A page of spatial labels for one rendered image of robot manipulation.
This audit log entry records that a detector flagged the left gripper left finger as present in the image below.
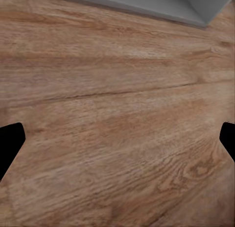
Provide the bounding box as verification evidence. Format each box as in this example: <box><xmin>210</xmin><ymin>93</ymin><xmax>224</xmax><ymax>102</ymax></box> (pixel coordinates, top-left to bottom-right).
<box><xmin>0</xmin><ymin>122</ymin><xmax>25</xmax><ymax>181</ymax></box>

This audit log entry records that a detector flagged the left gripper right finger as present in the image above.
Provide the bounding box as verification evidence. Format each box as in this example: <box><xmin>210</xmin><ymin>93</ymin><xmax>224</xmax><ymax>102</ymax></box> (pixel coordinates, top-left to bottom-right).
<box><xmin>219</xmin><ymin>122</ymin><xmax>235</xmax><ymax>161</ymax></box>

